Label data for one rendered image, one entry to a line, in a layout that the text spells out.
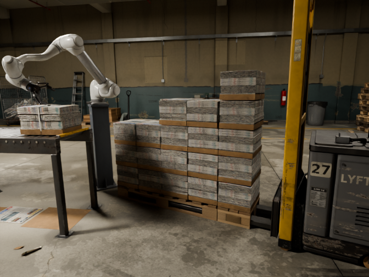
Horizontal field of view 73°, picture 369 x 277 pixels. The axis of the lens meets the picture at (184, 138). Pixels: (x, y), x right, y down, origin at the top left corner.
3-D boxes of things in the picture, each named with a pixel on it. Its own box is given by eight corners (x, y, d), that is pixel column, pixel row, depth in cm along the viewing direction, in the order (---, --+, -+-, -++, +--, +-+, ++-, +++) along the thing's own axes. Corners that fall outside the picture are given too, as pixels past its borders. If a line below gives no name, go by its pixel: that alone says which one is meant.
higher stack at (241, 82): (229, 204, 256) (233, 73, 232) (260, 210, 243) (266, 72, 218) (216, 221, 223) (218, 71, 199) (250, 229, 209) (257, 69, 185)
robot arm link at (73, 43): (111, 90, 293) (125, 90, 282) (104, 100, 286) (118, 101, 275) (65, 31, 238) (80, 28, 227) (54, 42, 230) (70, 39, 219)
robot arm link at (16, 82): (21, 91, 214) (16, 81, 203) (5, 83, 215) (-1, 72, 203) (31, 83, 220) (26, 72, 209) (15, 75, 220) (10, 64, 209)
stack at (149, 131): (139, 185, 310) (135, 118, 295) (230, 204, 256) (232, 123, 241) (117, 197, 276) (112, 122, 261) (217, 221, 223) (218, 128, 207)
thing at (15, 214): (43, 209, 251) (43, 208, 251) (21, 223, 223) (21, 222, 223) (10, 206, 256) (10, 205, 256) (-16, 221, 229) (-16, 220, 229)
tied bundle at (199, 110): (203, 121, 254) (204, 99, 250) (231, 123, 240) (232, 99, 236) (186, 126, 222) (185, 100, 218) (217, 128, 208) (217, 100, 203)
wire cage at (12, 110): (50, 123, 942) (45, 76, 910) (34, 126, 861) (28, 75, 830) (21, 123, 959) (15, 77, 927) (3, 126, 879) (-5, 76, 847)
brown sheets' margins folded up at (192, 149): (138, 174, 307) (137, 133, 297) (230, 190, 253) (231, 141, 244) (116, 184, 274) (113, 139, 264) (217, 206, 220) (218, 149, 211)
